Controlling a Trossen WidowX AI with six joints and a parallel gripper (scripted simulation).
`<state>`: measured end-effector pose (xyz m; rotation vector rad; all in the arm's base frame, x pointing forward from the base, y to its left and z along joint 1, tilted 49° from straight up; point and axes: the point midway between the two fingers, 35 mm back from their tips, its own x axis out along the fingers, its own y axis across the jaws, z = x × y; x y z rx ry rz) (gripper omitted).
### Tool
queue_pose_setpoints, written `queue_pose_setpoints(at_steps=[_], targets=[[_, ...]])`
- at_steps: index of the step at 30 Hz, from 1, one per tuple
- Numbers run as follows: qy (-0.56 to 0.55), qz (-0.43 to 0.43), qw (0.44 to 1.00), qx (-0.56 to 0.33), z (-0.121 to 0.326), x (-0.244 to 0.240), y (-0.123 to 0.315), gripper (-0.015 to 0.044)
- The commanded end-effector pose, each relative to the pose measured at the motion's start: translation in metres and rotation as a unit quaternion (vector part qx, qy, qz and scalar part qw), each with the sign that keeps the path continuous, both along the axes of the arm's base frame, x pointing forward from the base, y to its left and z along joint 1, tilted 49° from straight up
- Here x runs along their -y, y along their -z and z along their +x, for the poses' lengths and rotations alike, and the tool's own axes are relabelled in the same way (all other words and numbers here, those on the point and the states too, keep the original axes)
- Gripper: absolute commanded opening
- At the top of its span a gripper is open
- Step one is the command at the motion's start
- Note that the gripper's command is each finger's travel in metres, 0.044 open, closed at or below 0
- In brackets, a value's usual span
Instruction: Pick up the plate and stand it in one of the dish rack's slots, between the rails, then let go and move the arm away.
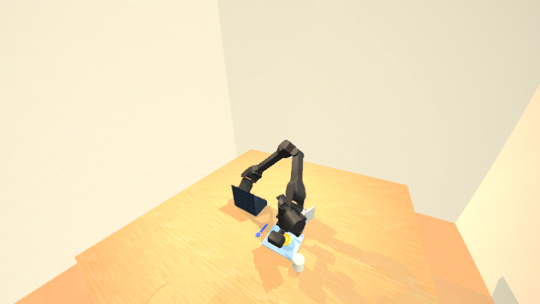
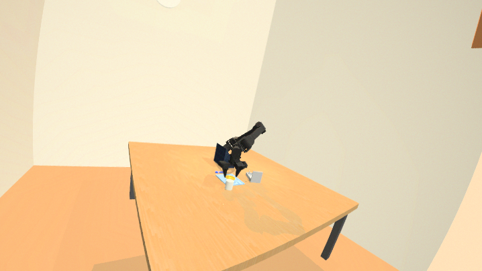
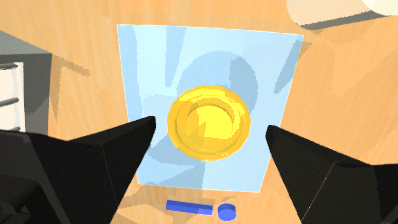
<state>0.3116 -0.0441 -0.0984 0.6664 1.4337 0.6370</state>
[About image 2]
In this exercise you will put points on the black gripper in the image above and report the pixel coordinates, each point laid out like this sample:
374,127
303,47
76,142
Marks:
224,165

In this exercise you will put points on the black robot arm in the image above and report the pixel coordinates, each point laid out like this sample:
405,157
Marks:
237,145

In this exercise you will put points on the light blue flat mat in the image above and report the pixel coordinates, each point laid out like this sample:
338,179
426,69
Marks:
237,181

